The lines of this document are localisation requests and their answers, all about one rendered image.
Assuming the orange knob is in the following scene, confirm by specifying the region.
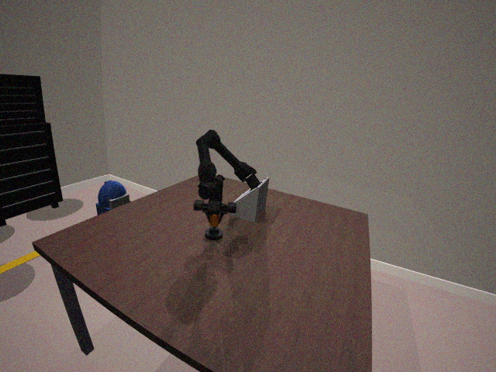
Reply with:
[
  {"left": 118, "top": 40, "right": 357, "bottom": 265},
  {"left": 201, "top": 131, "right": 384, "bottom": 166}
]
[{"left": 210, "top": 215, "right": 219, "bottom": 227}]

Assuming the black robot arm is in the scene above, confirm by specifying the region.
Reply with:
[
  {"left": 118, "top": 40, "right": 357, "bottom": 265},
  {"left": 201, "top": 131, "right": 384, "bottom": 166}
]
[{"left": 196, "top": 129, "right": 262, "bottom": 215}]

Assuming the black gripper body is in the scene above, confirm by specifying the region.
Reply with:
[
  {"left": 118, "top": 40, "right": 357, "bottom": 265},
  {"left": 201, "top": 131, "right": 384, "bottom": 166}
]
[{"left": 194, "top": 193, "right": 236, "bottom": 213}]

